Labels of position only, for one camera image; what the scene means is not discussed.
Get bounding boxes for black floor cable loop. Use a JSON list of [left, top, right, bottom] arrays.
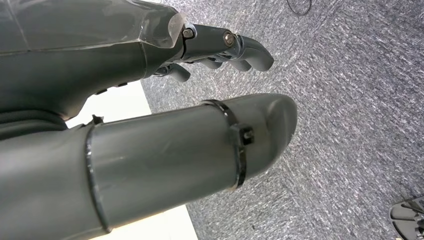
[[286, 0, 313, 17]]

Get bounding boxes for black metal floor base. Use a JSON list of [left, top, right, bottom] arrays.
[[389, 196, 424, 240]]

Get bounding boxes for white panel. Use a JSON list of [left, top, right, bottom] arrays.
[[65, 80, 199, 240]]

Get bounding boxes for black zip tie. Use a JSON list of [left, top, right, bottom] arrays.
[[199, 98, 256, 192], [83, 114, 113, 233]]

